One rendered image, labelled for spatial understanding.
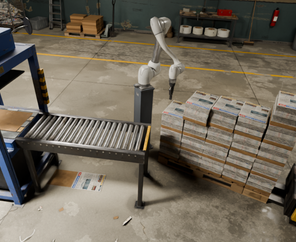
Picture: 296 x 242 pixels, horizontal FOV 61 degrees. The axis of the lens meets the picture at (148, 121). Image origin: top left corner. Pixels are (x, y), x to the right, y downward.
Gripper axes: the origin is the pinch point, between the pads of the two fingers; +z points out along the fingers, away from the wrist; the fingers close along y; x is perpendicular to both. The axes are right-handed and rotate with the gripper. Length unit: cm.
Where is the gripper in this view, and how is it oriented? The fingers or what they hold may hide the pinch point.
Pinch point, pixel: (170, 97)
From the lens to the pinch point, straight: 315.1
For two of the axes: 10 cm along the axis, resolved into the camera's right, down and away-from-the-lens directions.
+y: 4.5, -4.8, 7.5
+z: -0.5, 8.3, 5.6
